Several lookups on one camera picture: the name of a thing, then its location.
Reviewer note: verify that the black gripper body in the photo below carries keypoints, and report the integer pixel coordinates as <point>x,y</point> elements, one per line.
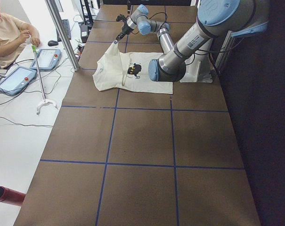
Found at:
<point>125,28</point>

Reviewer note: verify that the cream long-sleeve cat shirt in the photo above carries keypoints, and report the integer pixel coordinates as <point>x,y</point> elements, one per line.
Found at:
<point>128,71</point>

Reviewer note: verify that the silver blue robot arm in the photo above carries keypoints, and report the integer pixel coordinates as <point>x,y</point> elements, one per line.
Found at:
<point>244,18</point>
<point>139,20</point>

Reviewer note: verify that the black computer mouse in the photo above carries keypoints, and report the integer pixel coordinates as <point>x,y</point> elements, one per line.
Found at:
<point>52,43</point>

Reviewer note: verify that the far blue teach pendant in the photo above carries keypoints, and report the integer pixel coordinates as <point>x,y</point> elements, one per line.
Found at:
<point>48,58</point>

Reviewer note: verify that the blue teach pendant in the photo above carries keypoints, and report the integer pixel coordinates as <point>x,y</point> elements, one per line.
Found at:
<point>48,58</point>
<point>17,81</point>

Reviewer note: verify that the metal reacher grabber tool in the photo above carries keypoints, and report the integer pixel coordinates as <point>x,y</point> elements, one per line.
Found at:
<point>45,101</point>

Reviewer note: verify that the seated person beige shirt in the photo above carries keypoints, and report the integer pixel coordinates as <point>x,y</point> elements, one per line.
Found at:
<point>13,35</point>

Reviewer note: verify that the near blue teach pendant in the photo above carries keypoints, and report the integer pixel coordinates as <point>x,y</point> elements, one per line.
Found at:
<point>17,81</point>

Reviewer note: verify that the red cylinder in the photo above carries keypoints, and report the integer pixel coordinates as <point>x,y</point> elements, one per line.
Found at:
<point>10,196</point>

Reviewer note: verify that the aluminium frame post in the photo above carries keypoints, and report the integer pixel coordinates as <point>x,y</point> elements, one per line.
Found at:
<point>54,13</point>

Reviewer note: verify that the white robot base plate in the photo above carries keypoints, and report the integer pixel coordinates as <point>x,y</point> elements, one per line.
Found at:
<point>198,67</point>

